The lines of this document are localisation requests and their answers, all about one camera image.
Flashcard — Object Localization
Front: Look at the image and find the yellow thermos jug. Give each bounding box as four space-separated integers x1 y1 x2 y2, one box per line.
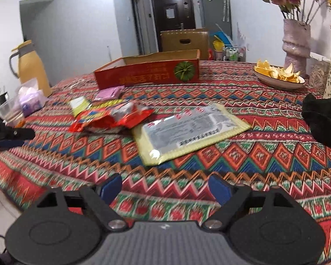
9 40 52 98

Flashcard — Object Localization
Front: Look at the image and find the dark entrance door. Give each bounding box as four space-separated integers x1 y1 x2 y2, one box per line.
151 0 196 53

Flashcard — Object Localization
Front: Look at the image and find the large yellow packet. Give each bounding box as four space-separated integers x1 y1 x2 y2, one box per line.
132 103 252 167

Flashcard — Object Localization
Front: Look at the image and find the clear plastic cup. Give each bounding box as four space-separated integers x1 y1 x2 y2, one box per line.
0 99 26 128

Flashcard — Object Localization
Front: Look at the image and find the brown cardboard box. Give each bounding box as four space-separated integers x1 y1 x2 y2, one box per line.
160 28 210 53

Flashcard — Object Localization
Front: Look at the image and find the ceramic plate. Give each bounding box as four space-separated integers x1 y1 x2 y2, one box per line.
253 66 306 90

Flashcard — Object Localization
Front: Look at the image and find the green white snack packet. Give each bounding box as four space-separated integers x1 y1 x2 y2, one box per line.
70 97 92 118

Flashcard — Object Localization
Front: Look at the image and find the black cloth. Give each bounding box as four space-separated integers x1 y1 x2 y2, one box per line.
301 93 331 150

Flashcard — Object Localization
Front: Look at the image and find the pink ceramic vase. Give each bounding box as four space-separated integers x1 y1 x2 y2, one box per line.
282 19 312 77

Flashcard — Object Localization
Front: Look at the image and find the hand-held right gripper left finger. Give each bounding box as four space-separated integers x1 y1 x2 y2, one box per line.
36 172 127 231

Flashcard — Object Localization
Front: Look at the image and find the red cardboard box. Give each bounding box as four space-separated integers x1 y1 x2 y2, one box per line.
94 49 201 90

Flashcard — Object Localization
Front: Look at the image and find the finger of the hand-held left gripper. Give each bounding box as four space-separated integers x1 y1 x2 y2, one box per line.
0 139 25 149
5 128 35 142

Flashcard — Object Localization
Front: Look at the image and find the pink snack packet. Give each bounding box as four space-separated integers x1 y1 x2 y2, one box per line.
95 86 125 101

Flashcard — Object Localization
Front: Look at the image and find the red snack bag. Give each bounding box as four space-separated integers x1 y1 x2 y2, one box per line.
68 99 154 134

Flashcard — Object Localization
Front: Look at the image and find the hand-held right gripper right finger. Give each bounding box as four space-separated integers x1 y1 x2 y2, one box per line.
203 174 295 231

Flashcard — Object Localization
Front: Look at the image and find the purple tissue pack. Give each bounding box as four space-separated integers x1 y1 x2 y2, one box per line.
17 79 49 118

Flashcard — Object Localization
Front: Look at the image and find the wire rack with bottles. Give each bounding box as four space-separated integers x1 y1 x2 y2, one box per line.
223 47 246 61

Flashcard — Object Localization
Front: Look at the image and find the grey refrigerator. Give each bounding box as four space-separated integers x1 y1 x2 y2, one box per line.
198 0 232 38

